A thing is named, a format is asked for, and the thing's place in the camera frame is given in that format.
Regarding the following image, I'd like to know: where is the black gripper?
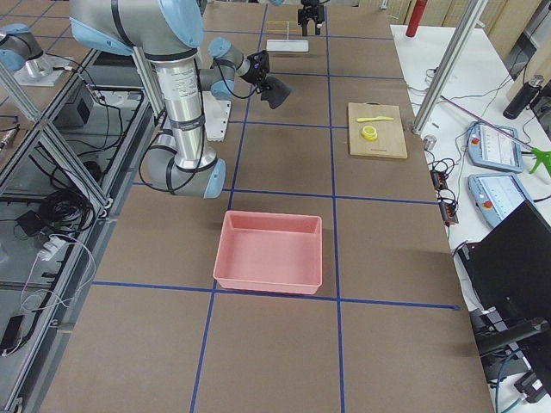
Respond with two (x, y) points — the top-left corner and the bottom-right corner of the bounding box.
(297, 0), (325, 27)
(254, 76), (276, 95)

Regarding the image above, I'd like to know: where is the dark grey cloth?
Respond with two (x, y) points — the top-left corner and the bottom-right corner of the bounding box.
(261, 77), (292, 109)

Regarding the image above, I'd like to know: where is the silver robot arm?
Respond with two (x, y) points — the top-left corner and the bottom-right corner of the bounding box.
(70, 0), (291, 199)
(1, 1), (207, 78)

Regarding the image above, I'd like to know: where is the black water bottle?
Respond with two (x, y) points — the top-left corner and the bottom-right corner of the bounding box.
(503, 75), (544, 120)

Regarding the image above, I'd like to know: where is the white rack base tray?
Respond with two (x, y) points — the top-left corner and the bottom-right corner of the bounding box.
(266, 40), (309, 53)

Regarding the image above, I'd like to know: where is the wooden towel rack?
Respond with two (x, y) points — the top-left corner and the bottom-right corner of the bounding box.
(264, 21), (301, 40)

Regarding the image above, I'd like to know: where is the red bottle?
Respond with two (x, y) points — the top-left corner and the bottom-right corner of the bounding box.
(406, 0), (428, 38)

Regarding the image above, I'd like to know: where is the yellow plastic knife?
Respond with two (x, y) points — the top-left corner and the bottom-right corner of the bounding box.
(356, 115), (394, 123)

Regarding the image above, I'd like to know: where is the bamboo cutting board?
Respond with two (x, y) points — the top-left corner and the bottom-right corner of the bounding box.
(348, 102), (408, 159)

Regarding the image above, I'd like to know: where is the pink plastic bin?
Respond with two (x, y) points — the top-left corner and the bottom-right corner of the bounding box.
(213, 210), (323, 295)

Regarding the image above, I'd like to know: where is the upper teach pendant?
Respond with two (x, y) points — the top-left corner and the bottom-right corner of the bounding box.
(467, 122), (523, 173)

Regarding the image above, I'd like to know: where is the teach pendant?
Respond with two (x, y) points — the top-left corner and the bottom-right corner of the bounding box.
(467, 172), (532, 228)
(467, 122), (523, 173)

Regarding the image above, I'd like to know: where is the lower teach pendant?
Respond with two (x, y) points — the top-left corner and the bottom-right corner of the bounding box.
(467, 172), (532, 228)

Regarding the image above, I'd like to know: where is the green spray bottle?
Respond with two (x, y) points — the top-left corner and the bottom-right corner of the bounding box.
(529, 148), (551, 176)

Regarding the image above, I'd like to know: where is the black monitor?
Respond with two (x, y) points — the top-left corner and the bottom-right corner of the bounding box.
(458, 201), (550, 322)

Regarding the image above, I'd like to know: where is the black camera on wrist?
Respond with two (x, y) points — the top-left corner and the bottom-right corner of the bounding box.
(247, 50), (270, 84)

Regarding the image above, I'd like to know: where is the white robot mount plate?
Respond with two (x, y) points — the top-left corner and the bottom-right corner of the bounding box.
(202, 92), (232, 142)

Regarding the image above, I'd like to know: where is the aluminium frame post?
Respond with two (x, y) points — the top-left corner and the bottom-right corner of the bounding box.
(412, 0), (488, 135)

